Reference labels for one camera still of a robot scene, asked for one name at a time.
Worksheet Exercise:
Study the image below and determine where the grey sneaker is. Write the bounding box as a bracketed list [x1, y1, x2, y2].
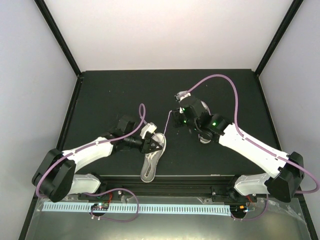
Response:
[140, 110, 174, 183]
[198, 100, 212, 144]

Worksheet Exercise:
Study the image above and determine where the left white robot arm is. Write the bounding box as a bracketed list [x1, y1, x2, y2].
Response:
[31, 116, 167, 203]

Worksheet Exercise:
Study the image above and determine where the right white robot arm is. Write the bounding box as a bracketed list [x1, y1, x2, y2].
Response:
[173, 93, 305, 203]

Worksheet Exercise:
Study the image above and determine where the left small circuit board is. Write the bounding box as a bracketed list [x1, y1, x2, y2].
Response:
[91, 202, 109, 211]

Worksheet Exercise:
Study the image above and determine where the small circuit board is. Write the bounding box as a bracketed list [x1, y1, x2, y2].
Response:
[91, 202, 109, 211]
[235, 205, 248, 212]

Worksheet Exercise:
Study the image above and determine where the right small circuit board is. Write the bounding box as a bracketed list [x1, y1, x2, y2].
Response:
[235, 205, 248, 212]

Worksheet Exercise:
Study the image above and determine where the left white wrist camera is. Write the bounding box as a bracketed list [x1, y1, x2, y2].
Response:
[140, 122, 157, 139]

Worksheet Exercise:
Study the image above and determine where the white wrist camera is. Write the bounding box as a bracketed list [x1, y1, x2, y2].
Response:
[175, 90, 191, 102]
[140, 122, 157, 139]

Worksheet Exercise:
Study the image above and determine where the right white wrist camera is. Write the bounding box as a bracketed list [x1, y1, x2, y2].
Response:
[175, 90, 191, 102]

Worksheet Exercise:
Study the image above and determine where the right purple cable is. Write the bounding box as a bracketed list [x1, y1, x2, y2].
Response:
[187, 73, 320, 222]

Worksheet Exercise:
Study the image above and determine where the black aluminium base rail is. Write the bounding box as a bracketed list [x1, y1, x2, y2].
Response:
[77, 174, 258, 202]

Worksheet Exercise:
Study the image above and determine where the white slotted cable duct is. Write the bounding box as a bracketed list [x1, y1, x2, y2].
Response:
[42, 202, 231, 217]

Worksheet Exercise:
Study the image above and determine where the right black frame post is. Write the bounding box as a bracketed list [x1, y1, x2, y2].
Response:
[254, 0, 304, 77]

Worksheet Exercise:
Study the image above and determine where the black frame post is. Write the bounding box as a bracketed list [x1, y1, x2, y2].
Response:
[34, 0, 82, 77]
[254, 0, 304, 77]

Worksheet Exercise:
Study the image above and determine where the left black frame post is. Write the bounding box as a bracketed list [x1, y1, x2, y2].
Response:
[34, 0, 82, 77]

